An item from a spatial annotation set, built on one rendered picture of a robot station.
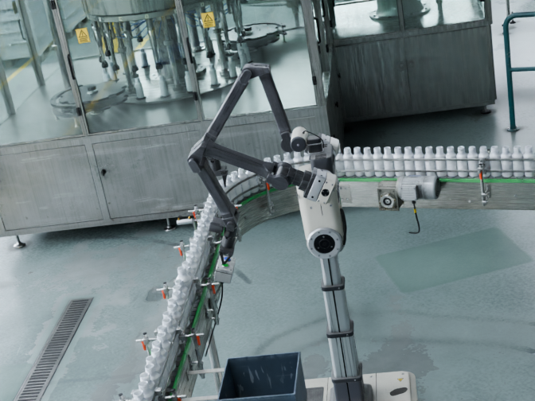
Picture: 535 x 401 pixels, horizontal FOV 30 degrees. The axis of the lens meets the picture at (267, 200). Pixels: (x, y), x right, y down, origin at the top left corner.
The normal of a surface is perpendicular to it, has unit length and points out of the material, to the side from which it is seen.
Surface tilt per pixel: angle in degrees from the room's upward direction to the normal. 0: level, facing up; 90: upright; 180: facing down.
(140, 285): 0
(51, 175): 90
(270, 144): 90
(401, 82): 90
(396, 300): 0
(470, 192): 90
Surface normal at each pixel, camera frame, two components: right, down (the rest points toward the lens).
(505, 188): -0.39, 0.41
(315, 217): -0.06, 0.56
